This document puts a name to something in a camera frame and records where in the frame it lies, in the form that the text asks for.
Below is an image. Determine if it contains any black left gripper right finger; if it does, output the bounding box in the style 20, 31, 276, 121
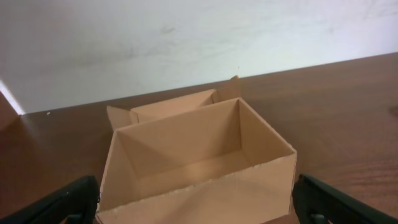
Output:
292, 174, 397, 224

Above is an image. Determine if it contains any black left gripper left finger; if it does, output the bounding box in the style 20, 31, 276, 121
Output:
1, 175, 100, 224

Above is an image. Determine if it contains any open brown cardboard box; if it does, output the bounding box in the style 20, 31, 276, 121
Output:
96, 77, 297, 223

